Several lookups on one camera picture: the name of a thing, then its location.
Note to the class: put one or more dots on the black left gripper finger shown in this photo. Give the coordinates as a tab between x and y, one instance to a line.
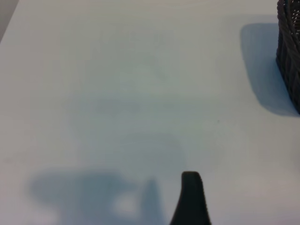
191	201

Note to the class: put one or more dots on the dark brown wicker basket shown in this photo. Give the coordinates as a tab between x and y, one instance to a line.
289	47

